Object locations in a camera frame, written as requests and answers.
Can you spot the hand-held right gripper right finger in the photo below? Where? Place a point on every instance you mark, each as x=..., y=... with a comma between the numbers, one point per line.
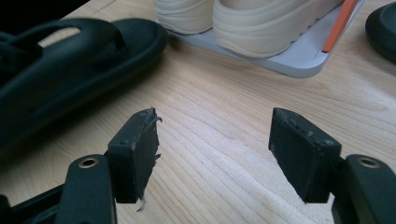
x=305, y=155

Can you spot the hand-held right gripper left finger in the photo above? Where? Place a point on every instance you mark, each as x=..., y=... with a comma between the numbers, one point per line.
x=134, y=155

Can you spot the black flip-flop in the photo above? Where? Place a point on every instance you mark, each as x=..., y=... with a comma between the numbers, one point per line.
x=62, y=81
x=384, y=28

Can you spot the cream perforated clog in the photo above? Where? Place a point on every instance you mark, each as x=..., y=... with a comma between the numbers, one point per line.
x=264, y=28
x=183, y=15

